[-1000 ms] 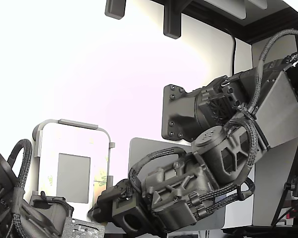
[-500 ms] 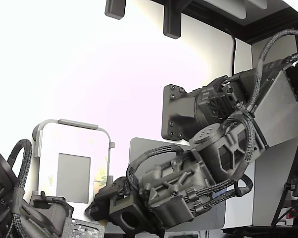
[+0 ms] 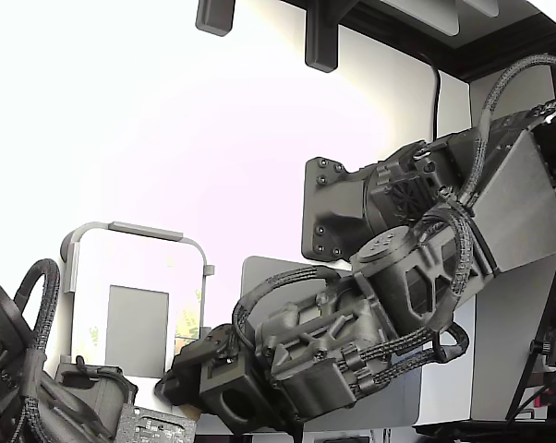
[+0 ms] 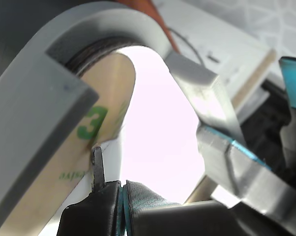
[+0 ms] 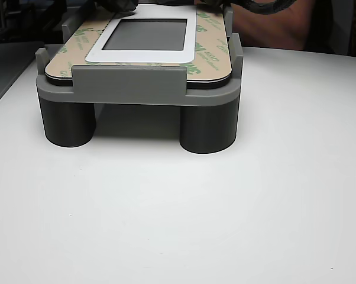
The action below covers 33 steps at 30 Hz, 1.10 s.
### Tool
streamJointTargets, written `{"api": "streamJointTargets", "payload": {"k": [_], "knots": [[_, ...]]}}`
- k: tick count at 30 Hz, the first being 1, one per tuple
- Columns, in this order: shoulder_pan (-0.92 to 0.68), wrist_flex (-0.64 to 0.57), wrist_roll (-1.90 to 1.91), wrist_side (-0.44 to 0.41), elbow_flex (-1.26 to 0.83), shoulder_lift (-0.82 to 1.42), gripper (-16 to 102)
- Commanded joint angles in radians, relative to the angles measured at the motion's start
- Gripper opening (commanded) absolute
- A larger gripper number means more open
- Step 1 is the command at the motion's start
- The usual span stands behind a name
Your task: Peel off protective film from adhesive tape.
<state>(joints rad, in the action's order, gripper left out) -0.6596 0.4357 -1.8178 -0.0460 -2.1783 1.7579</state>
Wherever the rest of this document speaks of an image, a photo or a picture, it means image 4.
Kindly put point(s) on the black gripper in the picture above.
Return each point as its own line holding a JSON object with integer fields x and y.
{"x": 266, "y": 140}

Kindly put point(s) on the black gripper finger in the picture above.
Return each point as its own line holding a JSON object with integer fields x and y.
{"x": 94, "y": 214}
{"x": 175, "y": 221}

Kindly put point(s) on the geometric pattern white mat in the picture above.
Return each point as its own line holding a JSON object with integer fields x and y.
{"x": 285, "y": 24}

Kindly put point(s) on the grey fixture stand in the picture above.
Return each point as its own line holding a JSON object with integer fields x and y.
{"x": 39, "y": 110}

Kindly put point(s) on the brown wooden board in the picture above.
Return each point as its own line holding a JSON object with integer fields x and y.
{"x": 163, "y": 24}

